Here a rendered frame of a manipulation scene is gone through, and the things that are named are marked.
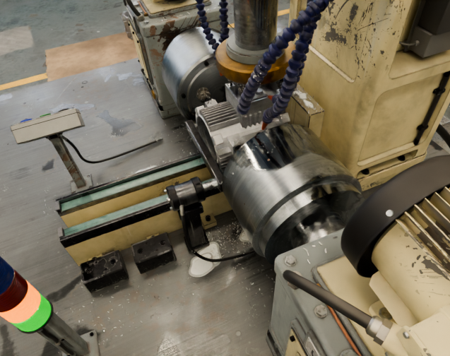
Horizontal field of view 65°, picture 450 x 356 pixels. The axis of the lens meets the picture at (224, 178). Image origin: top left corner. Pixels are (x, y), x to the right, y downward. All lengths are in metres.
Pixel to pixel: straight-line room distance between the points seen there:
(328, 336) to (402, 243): 0.17
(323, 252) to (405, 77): 0.47
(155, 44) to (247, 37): 0.51
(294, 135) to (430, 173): 0.37
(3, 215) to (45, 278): 0.30
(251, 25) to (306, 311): 0.54
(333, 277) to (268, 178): 0.23
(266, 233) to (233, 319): 0.30
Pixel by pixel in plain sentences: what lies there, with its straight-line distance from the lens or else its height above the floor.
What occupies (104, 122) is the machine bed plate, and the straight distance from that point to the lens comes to 1.46.
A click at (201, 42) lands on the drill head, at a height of 1.16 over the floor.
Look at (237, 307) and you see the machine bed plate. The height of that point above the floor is 0.80.
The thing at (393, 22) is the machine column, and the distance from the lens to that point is 0.77.
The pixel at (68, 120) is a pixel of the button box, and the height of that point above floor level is 1.07.
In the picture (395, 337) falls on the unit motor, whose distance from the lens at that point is 0.40.
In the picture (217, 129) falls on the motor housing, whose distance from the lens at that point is 0.87.
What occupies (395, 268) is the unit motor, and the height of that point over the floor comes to 1.29.
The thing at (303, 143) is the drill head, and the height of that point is 1.16.
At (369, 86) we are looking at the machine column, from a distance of 0.84.
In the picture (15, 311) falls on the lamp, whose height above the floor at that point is 1.11.
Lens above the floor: 1.65
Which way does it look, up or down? 48 degrees down
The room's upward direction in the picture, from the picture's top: 5 degrees counter-clockwise
